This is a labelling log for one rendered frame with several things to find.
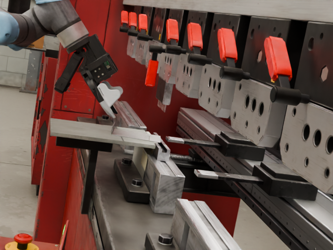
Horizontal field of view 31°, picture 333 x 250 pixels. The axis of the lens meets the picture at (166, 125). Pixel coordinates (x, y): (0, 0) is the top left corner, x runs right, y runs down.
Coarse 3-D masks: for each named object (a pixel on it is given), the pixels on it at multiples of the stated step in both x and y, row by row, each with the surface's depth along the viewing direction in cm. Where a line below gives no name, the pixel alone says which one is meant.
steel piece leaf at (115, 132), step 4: (112, 128) 158; (112, 132) 159; (116, 132) 160; (120, 132) 161; (124, 132) 162; (128, 132) 163; (132, 132) 164; (136, 132) 164; (124, 136) 157; (128, 136) 157; (132, 136) 158; (136, 136) 159; (140, 136) 160; (144, 136) 161; (148, 136) 162; (148, 140) 157
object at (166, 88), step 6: (162, 84) 159; (168, 84) 155; (162, 90) 158; (168, 90) 156; (156, 96) 165; (162, 96) 157; (168, 96) 156; (162, 102) 156; (168, 102) 156; (162, 108) 160
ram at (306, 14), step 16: (128, 0) 222; (144, 0) 187; (160, 0) 161; (176, 0) 141; (192, 0) 126; (208, 0) 114; (224, 0) 103; (240, 0) 95; (256, 0) 88; (272, 0) 82; (288, 0) 76; (304, 0) 72; (320, 0) 67; (272, 16) 81; (288, 16) 76; (304, 16) 71; (320, 16) 67
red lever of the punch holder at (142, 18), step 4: (140, 16) 166; (144, 16) 166; (140, 20) 165; (144, 20) 165; (140, 24) 164; (144, 24) 164; (140, 28) 163; (144, 28) 163; (144, 32) 163; (140, 36) 161; (144, 36) 161; (148, 36) 161; (144, 40) 162; (148, 40) 162; (152, 40) 162
